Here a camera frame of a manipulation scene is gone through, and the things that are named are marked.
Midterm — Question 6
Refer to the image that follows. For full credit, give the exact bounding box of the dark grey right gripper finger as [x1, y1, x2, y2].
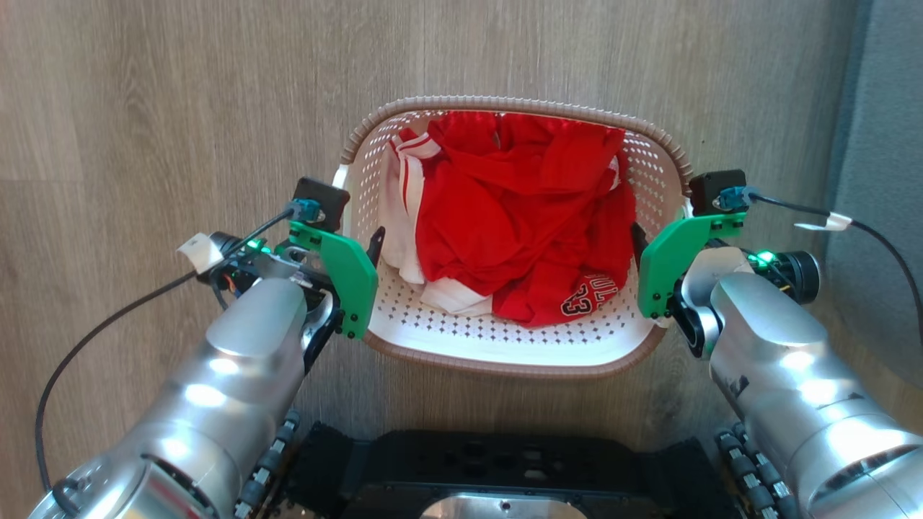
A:
[630, 221, 650, 272]

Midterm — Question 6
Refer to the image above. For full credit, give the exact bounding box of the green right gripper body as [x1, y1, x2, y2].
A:
[637, 213, 748, 320]

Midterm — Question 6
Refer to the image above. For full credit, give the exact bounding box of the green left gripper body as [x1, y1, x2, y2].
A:
[288, 219, 380, 340]

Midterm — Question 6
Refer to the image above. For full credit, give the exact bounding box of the white laundry basket brown rim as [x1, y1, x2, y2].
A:
[332, 95, 694, 381]

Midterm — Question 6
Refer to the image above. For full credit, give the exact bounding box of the white garment with red stripes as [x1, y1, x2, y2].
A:
[380, 128, 494, 317]

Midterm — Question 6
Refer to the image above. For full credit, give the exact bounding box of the red basketball jersey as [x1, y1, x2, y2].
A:
[415, 110, 639, 329]

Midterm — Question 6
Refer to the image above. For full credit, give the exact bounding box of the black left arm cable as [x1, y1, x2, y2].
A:
[34, 205, 301, 498]

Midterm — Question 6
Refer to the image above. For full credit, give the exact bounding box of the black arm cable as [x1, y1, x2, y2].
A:
[34, 205, 301, 498]
[748, 189, 923, 327]

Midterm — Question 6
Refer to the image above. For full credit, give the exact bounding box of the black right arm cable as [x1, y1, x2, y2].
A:
[748, 189, 923, 327]

